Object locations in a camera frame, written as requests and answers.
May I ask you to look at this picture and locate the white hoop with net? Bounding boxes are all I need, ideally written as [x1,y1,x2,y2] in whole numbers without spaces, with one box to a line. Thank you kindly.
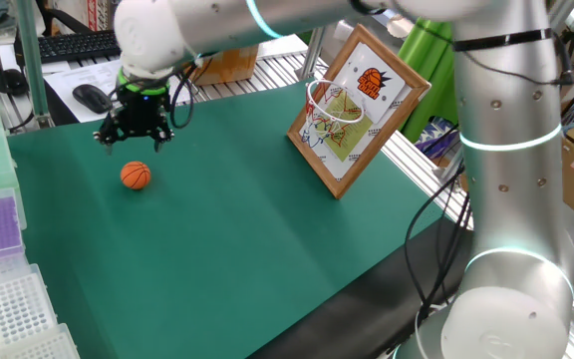
[302,78,366,151]

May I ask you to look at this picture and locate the bright green cloth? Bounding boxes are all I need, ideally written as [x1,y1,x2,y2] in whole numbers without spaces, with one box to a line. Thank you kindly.
[396,17,460,144]

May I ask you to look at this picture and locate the orange mini basketball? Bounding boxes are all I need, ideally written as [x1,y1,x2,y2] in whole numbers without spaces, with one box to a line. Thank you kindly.
[120,160,152,191]

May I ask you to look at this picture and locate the thick black camera cable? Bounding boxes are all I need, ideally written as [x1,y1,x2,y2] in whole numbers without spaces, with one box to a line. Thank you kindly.
[169,62,197,130]

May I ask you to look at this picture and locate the clear pipette tip box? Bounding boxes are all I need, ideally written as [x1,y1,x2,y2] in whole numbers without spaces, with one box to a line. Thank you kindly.
[0,253,59,353]
[0,322,82,359]

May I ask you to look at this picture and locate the wooden-framed mini basketball hoop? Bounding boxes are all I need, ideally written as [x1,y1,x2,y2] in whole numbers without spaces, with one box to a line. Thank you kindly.
[286,23,431,200]

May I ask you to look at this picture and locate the black table pad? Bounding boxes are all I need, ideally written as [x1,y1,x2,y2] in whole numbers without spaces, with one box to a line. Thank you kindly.
[246,216,487,359]

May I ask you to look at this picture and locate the black computer mouse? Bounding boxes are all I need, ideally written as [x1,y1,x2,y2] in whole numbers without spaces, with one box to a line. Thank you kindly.
[72,83,114,115]

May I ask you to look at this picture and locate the printed paper sheets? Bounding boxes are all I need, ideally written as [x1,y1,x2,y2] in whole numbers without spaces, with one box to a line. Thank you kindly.
[42,58,129,124]

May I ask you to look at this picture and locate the black keyboard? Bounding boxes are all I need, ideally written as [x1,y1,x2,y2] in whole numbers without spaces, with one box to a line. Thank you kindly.
[15,29,122,66]

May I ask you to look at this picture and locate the blue white patterned bag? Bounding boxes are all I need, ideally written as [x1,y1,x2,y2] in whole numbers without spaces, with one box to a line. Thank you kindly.
[415,117,462,157]

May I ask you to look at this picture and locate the aluminium frame profile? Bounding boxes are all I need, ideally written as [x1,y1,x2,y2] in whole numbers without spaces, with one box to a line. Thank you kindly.
[15,0,53,129]
[299,24,329,81]

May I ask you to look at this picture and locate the black cable bundle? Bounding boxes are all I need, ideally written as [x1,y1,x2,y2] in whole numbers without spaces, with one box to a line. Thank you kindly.
[404,159,472,323]

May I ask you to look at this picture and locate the white backboard plate with logo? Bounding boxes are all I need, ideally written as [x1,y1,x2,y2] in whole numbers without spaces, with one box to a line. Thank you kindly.
[334,42,408,125]

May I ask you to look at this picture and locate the green flange ring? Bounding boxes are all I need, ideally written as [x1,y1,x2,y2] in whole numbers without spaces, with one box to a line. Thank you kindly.
[117,67,171,97]

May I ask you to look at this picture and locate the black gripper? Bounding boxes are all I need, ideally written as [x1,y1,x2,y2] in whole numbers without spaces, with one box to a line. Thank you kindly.
[92,90,176,156]

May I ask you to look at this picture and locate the black cable strap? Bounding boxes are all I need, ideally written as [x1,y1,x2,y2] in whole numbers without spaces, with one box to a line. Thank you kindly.
[451,28,553,53]

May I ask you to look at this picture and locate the green table mat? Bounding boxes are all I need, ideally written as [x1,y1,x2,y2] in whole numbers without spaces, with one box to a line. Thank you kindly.
[6,82,445,359]

